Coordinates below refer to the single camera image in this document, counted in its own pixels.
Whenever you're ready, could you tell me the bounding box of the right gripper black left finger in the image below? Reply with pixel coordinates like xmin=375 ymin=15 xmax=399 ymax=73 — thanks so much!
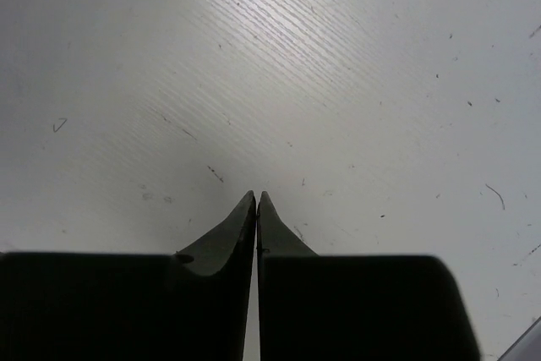
xmin=1 ymin=193 xmax=256 ymax=360

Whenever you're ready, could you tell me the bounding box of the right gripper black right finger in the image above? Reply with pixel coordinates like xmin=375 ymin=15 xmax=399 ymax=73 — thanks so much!
xmin=257 ymin=193 xmax=480 ymax=361

